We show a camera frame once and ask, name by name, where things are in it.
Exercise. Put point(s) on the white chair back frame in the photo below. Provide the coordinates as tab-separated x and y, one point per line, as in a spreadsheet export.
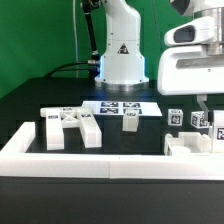
60	118

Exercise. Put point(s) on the white chair seat part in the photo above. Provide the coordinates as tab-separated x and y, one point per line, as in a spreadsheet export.
187	143

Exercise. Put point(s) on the white tagged cube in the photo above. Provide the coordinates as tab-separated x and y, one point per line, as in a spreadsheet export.
197	120
175	117

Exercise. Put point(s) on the white tagged cube right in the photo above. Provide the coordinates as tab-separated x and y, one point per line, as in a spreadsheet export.
197	120

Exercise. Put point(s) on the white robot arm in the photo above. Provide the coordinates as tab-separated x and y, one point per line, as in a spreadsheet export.
122	66

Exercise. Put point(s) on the white tagged cube left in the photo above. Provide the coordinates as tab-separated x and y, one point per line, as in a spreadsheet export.
175	117

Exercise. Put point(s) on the white U-shaped fence frame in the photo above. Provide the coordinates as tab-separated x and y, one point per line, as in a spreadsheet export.
177	163

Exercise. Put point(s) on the white marker sheet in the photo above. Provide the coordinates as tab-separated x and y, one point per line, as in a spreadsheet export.
119	108

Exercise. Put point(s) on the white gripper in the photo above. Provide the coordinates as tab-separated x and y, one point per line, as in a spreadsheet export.
188	67

